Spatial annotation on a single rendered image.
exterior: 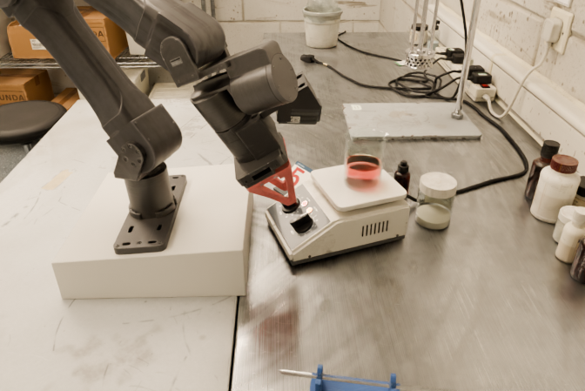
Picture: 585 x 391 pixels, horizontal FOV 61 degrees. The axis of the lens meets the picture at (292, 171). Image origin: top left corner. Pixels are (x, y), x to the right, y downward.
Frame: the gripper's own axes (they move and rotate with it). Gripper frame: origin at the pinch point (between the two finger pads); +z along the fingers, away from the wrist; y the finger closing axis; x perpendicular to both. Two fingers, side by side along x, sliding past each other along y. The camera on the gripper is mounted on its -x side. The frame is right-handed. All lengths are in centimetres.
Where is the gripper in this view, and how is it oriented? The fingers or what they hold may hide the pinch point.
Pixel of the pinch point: (287, 192)
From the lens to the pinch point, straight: 71.8
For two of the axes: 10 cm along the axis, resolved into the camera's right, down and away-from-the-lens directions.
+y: -1.5, -5.7, 8.1
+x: -8.6, 4.7, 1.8
